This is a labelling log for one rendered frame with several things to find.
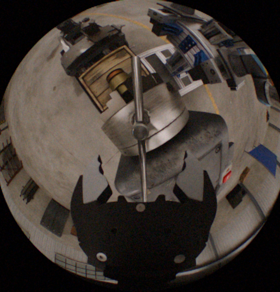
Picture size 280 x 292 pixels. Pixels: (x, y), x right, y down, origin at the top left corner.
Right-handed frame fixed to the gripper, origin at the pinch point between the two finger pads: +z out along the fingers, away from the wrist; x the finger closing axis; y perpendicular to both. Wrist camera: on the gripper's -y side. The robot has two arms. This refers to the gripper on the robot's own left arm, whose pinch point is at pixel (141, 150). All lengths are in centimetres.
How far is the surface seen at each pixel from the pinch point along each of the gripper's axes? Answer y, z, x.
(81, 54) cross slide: -46, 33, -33
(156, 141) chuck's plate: 1.8, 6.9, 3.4
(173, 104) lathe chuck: -6.4, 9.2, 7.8
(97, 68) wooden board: -34, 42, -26
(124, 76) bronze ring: -17.4, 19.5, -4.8
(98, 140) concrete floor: 46, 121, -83
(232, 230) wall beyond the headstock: 720, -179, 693
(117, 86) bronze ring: -13.8, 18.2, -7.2
